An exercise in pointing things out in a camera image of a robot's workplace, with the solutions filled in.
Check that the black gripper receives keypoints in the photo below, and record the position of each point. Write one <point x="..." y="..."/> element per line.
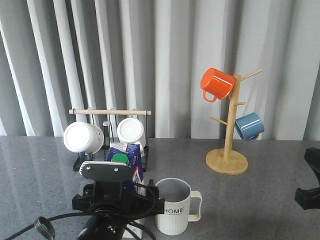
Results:
<point x="128" y="199"/>

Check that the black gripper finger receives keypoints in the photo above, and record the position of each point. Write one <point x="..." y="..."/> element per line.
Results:
<point x="312" y="157"/>
<point x="308" y="199"/>

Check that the blue white milk carton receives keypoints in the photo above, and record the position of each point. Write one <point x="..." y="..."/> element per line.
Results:
<point x="129" y="153"/>

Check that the cream HOME mug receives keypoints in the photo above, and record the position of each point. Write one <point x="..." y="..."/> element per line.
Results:
<point x="178" y="195"/>

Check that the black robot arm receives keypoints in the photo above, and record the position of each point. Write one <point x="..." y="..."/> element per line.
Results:
<point x="102" y="226"/>

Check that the blue enamel mug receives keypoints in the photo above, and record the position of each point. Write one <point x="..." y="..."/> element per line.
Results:
<point x="249" y="126"/>

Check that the white ribbed mug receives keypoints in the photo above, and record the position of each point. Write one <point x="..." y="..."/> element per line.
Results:
<point x="131" y="131"/>

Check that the white smiley mug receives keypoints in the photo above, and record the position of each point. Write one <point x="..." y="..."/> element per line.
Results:
<point x="82" y="137"/>

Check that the wooden mug tree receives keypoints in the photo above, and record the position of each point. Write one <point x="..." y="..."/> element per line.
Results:
<point x="226" y="160"/>

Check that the orange enamel mug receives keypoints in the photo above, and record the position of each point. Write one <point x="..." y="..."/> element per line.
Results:
<point x="216" y="85"/>

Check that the grey pleated curtain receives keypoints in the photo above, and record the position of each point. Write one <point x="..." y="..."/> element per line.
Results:
<point x="57" y="55"/>

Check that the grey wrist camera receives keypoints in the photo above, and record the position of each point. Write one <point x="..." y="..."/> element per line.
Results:
<point x="106" y="171"/>

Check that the black wire mug rack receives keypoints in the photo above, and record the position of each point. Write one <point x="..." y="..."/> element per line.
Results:
<point x="114" y="117"/>

